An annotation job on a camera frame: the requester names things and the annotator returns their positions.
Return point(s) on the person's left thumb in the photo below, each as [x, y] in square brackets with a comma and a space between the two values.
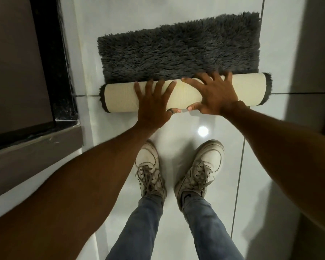
[174, 110]

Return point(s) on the brown door panel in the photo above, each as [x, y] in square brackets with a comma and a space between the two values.
[16, 64]

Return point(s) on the black stone door frame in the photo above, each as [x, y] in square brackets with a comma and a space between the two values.
[54, 64]

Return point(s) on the black sock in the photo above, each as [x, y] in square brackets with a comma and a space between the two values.
[188, 196]

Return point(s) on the white left sneaker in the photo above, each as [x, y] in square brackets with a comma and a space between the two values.
[149, 165]

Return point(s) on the person's right hand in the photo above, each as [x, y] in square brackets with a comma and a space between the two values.
[216, 97]

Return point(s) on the white sneaker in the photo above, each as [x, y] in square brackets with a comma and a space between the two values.
[203, 165]
[149, 165]

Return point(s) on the person's right forearm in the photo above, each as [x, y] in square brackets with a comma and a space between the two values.
[281, 154]

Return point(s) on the person's right thumb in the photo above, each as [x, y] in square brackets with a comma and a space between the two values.
[195, 106]

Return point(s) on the grey shaggy rug cream backing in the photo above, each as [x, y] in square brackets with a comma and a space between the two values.
[178, 48]

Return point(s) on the blue jeans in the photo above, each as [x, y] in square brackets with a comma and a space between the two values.
[140, 232]

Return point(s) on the person's left little finger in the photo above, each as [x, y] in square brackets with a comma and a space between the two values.
[139, 89]

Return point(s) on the brown threshold ledge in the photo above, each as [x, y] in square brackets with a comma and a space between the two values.
[29, 159]

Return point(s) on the white right sneaker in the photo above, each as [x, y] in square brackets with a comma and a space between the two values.
[203, 165]

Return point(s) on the person's right little finger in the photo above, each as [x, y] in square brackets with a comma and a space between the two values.
[228, 76]

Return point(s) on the person's right middle finger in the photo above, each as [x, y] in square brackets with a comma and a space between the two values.
[204, 78]

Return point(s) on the person's left middle finger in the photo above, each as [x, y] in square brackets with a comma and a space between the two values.
[160, 87]

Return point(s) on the person's left hand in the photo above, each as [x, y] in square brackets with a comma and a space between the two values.
[151, 110]

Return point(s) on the person's left forearm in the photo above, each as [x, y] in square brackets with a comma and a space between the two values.
[70, 192]

